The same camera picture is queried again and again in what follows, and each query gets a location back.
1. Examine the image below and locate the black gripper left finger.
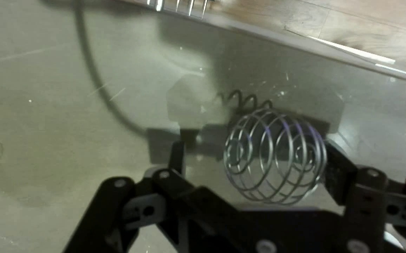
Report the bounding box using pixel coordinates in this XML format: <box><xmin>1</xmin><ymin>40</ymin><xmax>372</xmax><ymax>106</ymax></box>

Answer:
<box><xmin>63</xmin><ymin>135</ymin><xmax>241</xmax><ymax>253</ymax></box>

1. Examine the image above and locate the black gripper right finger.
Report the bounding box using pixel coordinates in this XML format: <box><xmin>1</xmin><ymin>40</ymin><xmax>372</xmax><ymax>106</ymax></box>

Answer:
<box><xmin>323</xmin><ymin>139</ymin><xmax>406</xmax><ymax>253</ymax></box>

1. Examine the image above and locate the silver wire blending ball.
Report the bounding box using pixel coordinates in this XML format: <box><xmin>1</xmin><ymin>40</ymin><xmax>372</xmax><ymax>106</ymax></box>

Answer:
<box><xmin>222</xmin><ymin>107</ymin><xmax>329</xmax><ymax>207</ymax></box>

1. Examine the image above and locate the silver drawer handle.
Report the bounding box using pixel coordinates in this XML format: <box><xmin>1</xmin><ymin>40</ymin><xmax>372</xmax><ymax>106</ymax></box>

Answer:
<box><xmin>143</xmin><ymin>0</ymin><xmax>213</xmax><ymax>19</ymax></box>

